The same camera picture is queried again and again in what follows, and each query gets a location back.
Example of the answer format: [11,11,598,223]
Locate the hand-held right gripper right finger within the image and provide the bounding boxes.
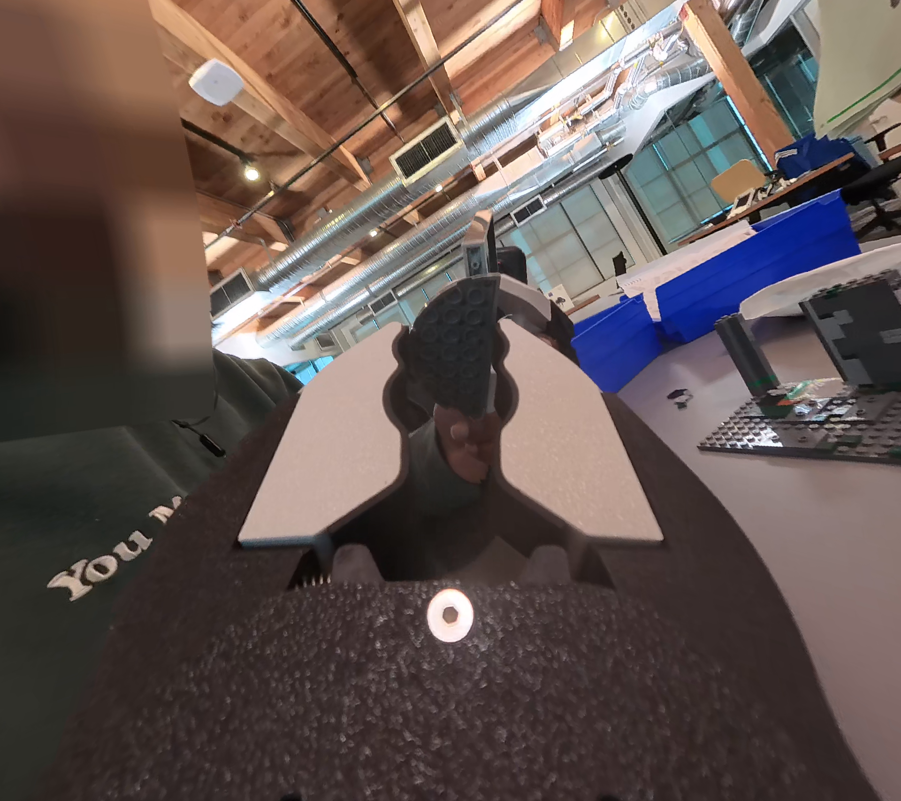
[493,322,666,545]

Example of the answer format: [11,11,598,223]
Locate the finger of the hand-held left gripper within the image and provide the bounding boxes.
[500,284,558,335]

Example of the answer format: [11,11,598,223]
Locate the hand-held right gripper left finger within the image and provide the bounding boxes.
[237,322,418,582]

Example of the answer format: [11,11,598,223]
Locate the dark grey half-round plate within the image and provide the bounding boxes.
[410,274,503,419]

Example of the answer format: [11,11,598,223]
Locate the person's left forearm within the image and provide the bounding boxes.
[407,422,488,522]

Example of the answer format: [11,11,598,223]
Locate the black floor lamp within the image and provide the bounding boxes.
[610,154,669,257]

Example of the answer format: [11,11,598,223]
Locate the white ceiling vent grille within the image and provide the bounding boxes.
[389,117,465,183]

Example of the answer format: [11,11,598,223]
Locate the wooden chair back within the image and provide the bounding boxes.
[710,158,769,205]

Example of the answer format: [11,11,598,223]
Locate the white paper bag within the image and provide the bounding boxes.
[738,275,901,324]

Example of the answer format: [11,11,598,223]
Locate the person's green sweatshirt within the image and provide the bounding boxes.
[0,350,305,801]

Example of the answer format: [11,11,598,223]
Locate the grey brick baseplate build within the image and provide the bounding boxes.
[696,269,901,468]

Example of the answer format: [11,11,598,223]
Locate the cluttered wooden table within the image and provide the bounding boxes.
[679,149,878,246]

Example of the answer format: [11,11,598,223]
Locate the blue tote bag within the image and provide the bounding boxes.
[773,135,871,172]

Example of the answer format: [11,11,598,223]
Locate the black office chair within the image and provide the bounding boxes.
[840,159,901,232]

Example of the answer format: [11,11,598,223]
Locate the silver ribbed air duct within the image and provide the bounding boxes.
[255,0,782,351]

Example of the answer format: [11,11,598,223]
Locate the black earphone cable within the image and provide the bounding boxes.
[172,416,228,459]

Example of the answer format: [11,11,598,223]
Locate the white wireless access point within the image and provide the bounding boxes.
[188,59,244,107]

